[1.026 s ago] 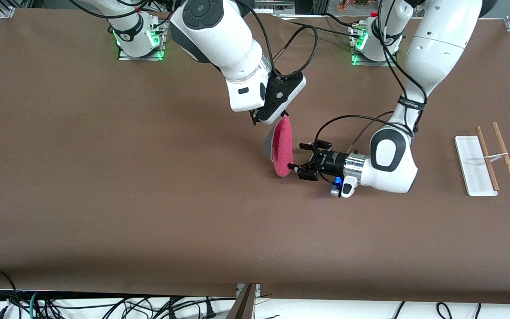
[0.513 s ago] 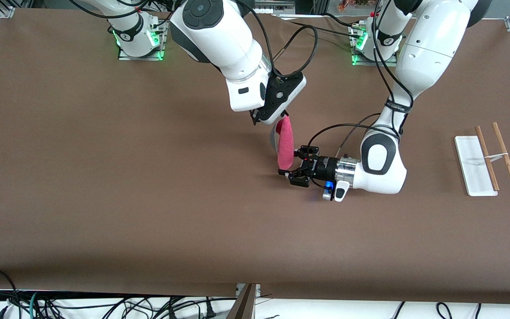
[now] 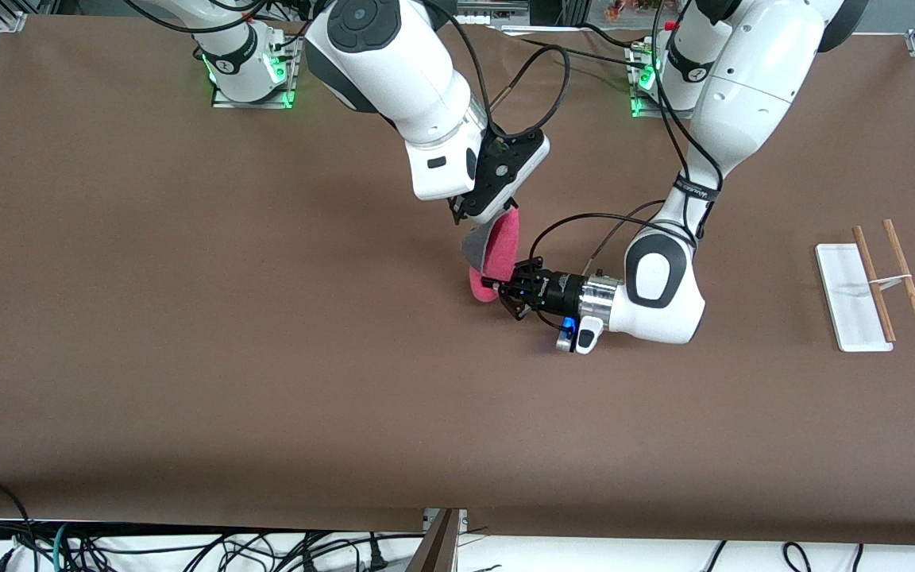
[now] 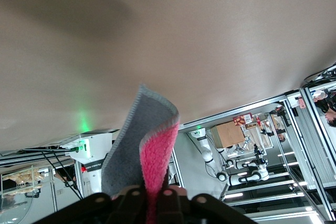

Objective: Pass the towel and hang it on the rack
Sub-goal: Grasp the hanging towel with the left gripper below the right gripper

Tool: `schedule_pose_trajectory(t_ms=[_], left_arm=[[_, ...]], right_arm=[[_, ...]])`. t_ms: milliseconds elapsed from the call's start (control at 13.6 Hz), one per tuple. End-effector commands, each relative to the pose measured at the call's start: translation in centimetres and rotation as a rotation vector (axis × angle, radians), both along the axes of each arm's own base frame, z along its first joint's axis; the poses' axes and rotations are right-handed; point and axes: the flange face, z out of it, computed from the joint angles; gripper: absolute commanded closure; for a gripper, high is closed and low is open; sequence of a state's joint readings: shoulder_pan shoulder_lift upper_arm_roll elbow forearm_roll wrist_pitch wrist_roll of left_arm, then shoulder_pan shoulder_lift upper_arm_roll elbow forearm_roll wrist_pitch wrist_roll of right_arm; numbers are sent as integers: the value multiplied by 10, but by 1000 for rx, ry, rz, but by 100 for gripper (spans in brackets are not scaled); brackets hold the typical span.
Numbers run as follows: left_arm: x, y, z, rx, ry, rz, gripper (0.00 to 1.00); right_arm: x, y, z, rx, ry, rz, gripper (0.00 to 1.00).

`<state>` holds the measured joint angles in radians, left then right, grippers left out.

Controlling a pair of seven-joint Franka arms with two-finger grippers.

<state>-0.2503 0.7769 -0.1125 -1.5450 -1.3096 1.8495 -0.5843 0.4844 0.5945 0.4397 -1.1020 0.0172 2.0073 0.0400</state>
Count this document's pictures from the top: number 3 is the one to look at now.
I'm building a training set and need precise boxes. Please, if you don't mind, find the pink and grey towel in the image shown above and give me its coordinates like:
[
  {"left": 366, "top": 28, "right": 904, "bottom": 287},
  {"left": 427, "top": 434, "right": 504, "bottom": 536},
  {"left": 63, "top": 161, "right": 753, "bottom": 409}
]
[{"left": 461, "top": 207, "right": 522, "bottom": 304}]

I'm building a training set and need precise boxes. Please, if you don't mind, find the white rack with wooden bars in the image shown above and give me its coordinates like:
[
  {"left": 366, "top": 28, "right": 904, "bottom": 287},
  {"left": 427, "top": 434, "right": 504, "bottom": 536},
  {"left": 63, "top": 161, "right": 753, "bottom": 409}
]
[{"left": 814, "top": 219, "right": 915, "bottom": 353}]

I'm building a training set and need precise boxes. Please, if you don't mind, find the brown table cover sheet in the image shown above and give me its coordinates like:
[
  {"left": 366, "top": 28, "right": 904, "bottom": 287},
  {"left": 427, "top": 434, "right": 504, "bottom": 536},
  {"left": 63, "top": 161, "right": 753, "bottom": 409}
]
[{"left": 0, "top": 14, "right": 915, "bottom": 547}]

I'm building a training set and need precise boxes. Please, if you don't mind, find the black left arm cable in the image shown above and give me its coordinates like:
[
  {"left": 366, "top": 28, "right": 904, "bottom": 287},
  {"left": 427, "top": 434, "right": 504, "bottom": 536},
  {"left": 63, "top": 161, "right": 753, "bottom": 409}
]
[{"left": 529, "top": 0, "right": 725, "bottom": 275}]

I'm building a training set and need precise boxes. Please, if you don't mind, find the grey metal frame device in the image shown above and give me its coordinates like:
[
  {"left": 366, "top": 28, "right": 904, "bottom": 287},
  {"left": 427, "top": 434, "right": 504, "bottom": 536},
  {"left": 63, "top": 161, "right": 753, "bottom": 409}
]
[{"left": 456, "top": 0, "right": 531, "bottom": 26}]

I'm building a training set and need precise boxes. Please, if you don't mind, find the long black tabletop cable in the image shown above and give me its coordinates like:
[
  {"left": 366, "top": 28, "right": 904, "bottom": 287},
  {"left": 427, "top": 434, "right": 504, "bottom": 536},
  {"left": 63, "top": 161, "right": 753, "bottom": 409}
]
[{"left": 497, "top": 28, "right": 649, "bottom": 72}]

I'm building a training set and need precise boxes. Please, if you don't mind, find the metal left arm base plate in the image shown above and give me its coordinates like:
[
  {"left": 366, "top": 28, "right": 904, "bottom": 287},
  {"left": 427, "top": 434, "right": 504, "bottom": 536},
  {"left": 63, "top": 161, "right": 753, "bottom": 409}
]
[{"left": 628, "top": 44, "right": 697, "bottom": 121}]

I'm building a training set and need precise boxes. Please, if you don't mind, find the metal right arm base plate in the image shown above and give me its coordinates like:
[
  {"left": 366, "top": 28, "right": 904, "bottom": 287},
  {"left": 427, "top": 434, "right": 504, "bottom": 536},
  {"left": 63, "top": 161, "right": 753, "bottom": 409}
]
[{"left": 211, "top": 36, "right": 301, "bottom": 110}]

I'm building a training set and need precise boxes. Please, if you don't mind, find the short black tabletop cable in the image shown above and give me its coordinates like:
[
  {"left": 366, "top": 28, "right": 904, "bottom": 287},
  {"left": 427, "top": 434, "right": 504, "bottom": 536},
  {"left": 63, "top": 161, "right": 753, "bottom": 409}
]
[{"left": 581, "top": 21, "right": 645, "bottom": 52}]

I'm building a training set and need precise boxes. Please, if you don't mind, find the brown wooden post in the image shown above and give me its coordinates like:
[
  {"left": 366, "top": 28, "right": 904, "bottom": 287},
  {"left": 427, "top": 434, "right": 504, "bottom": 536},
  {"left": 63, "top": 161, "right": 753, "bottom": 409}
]
[{"left": 406, "top": 508, "right": 461, "bottom": 572}]

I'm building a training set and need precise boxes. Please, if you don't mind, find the black power cable with plug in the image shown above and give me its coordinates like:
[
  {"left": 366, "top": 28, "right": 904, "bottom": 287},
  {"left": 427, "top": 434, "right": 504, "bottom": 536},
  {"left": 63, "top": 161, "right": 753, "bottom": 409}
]
[{"left": 187, "top": 534, "right": 427, "bottom": 572}]

